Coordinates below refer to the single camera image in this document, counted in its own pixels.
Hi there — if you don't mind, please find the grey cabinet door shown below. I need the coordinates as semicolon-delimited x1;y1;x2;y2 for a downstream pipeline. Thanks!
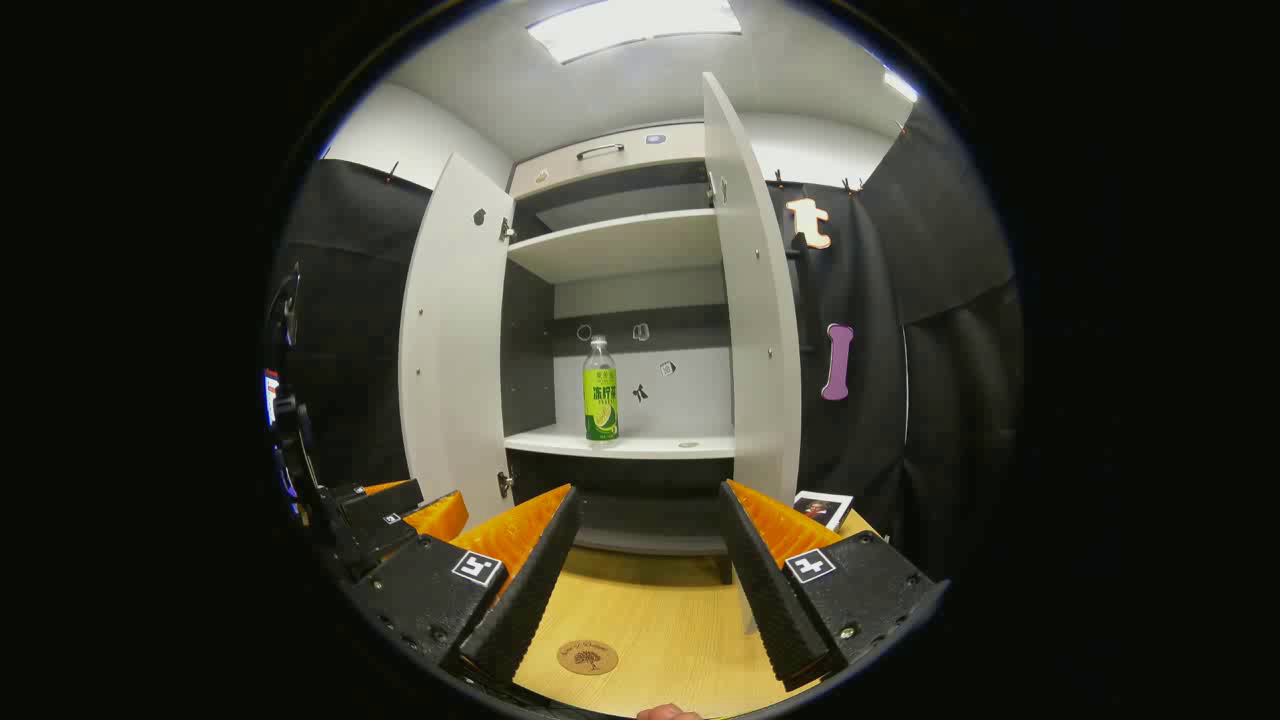
702;72;804;506
398;152;517;529

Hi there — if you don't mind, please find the white cover book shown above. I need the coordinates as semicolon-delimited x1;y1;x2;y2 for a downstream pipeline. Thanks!
793;490;855;531

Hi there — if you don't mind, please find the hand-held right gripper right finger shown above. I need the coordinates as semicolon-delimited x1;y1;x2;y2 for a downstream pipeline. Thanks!
718;480;949;691

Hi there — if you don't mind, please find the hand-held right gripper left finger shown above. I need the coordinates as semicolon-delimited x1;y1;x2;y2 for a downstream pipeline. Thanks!
345;484;584;691

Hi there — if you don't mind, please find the round wooden coaster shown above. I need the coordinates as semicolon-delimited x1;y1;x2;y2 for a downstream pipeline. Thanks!
557;640;620;676

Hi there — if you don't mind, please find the black backdrop cloth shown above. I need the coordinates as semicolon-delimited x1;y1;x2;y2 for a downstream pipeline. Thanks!
268;100;1026;586

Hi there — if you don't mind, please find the green label bottle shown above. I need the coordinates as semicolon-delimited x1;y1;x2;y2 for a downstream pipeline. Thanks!
582;335;620;442

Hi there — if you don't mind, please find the grey cabinet drawer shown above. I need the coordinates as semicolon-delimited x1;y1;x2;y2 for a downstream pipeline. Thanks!
508;122;707;201

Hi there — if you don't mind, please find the grey cabinet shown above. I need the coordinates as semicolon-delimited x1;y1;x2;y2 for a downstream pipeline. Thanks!
500;122;741;586

